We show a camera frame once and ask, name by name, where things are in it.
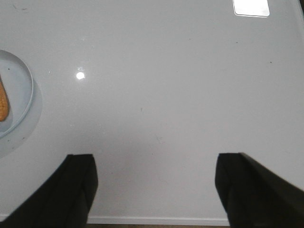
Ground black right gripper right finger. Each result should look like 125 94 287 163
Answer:
215 152 304 228

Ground orange corn cob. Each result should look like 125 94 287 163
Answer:
0 79 9 122

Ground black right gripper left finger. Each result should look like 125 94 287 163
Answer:
0 154 98 228

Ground light blue round plate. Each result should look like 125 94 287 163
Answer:
0 50 34 138

